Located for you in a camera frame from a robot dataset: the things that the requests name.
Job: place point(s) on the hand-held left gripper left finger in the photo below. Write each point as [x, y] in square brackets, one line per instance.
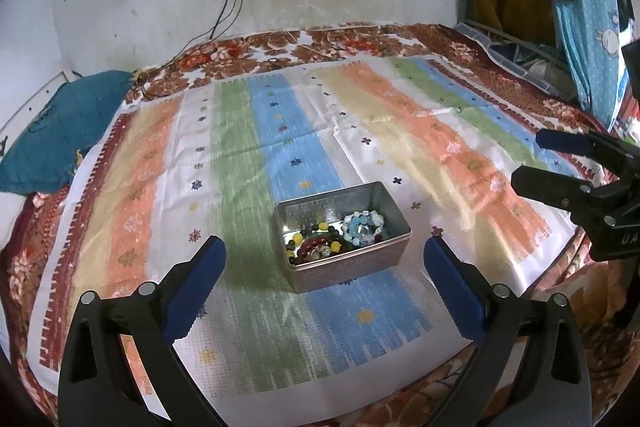
[197, 287]

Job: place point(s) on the striped colourful woven cloth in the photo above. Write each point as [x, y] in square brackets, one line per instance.
[280, 147]

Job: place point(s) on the teal pillow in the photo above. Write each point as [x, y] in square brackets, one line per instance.
[65, 117]

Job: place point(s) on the metal bed frame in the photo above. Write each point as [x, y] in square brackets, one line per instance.
[515, 44]

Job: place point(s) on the white wall board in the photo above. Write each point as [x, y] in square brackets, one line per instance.
[30, 107]

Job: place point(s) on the rectangular metal tin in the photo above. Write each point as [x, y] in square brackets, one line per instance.
[350, 272]

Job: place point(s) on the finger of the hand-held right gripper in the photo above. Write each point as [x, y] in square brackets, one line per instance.
[565, 141]
[545, 184]

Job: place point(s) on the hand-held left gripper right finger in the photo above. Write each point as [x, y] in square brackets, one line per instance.
[455, 289]

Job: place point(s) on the blue printed hanging cloth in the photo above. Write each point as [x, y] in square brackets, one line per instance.
[585, 7]

